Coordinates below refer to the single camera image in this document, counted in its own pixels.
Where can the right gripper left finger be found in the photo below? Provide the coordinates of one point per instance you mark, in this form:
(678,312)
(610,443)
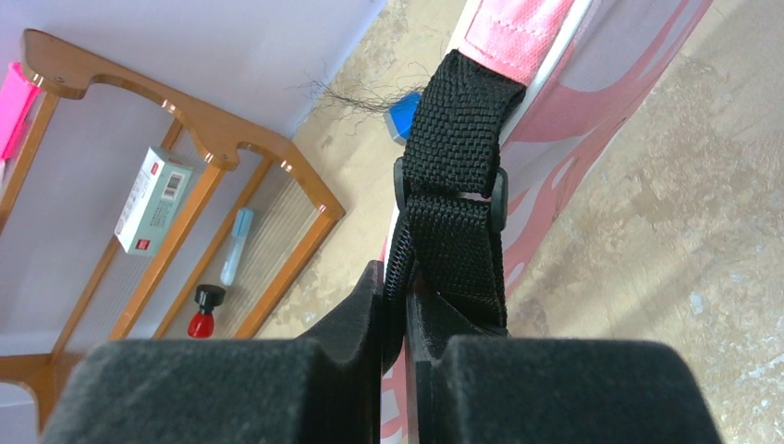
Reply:
(320,387)

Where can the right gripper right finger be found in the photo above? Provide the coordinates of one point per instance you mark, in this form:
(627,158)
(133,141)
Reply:
(468,384)

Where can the pink sport racket bag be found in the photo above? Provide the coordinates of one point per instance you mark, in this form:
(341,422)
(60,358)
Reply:
(525,101)

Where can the white red small box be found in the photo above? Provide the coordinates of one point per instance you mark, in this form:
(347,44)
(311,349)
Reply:
(153,202)

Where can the small blue white object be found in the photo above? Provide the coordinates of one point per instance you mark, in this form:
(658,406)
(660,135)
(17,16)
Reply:
(400,115)

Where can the pink fluorescent bar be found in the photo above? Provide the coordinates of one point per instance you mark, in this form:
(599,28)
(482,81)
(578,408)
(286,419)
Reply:
(18,95)

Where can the wooden three-tier shelf rack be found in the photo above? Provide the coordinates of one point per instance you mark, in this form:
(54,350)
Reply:
(253,215)

